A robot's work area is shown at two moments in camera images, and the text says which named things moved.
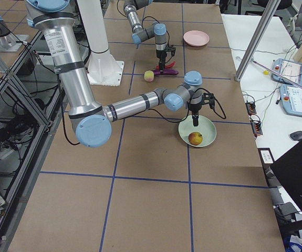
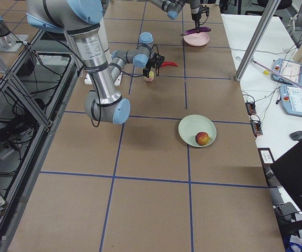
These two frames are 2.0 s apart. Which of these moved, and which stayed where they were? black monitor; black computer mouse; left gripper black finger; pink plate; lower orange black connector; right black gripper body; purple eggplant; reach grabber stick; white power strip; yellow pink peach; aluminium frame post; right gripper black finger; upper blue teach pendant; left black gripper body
Moved: right gripper black finger; left gripper black finger; right black gripper body; left black gripper body; purple eggplant
Stayed: black computer mouse; white power strip; pink plate; yellow pink peach; aluminium frame post; reach grabber stick; upper blue teach pendant; lower orange black connector; black monitor
